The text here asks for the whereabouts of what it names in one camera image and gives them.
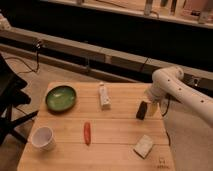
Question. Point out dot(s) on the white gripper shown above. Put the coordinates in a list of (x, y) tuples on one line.
[(151, 108)]

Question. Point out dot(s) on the black eraser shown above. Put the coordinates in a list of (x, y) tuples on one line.
[(142, 110)]

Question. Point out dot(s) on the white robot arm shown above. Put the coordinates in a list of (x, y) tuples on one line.
[(169, 81)]

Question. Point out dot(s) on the white sponge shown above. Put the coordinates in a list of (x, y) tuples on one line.
[(143, 146)]

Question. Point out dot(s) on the red chili pepper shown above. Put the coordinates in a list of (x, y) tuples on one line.
[(87, 133)]

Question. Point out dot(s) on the green bowl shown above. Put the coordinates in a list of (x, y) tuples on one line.
[(60, 98)]

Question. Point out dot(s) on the white paper cup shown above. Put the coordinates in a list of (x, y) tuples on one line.
[(43, 138)]

